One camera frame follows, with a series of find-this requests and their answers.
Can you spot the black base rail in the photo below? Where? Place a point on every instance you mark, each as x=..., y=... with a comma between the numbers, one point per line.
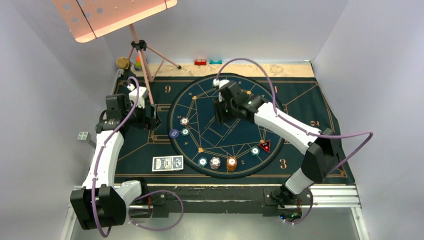
x=264, y=199

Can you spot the pink music stand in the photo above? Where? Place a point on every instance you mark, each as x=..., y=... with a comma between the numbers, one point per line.
x=91, y=19

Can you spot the grey lego block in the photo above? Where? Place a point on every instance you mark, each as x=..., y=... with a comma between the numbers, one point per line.
x=84, y=136

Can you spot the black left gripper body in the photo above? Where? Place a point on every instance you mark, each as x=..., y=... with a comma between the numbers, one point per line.
x=139, y=120

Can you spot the red triangular dealer button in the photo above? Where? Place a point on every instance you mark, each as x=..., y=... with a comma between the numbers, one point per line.
x=265, y=145

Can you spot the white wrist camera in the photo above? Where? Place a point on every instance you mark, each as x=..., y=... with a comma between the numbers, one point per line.
x=218, y=84
x=138, y=95

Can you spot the green blue poker chip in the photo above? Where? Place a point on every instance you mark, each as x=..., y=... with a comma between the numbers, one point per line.
x=185, y=132
x=255, y=151

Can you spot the round blue poker mat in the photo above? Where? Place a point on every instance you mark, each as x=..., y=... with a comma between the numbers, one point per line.
x=209, y=139

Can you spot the green blue chip stack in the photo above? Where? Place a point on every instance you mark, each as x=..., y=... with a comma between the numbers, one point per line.
x=202, y=162

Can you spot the purple small blind button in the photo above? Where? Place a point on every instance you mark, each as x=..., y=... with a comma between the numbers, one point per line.
x=174, y=133

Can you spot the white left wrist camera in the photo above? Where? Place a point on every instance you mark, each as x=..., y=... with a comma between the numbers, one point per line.
x=138, y=95

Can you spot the brass round knob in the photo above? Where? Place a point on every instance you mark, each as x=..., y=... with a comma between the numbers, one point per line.
x=123, y=63

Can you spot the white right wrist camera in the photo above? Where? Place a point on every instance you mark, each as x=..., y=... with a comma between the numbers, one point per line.
x=218, y=84

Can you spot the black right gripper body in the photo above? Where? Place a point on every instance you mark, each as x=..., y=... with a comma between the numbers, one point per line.
x=225, y=110

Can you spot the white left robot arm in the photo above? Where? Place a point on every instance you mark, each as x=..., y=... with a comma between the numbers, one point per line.
x=98, y=203

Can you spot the blue playing card deck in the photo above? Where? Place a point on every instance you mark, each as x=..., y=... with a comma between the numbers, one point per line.
x=167, y=163

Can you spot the teal toy block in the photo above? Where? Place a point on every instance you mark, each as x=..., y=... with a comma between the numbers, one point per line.
x=215, y=61

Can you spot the orange chip stack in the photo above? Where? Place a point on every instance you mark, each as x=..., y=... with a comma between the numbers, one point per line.
x=231, y=164

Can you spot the colourful stacking toy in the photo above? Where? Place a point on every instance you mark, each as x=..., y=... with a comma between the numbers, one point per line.
x=138, y=64

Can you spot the red toy block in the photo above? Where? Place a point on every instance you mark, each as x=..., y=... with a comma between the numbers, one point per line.
x=200, y=62

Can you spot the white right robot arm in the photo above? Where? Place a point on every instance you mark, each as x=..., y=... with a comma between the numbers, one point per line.
x=319, y=148

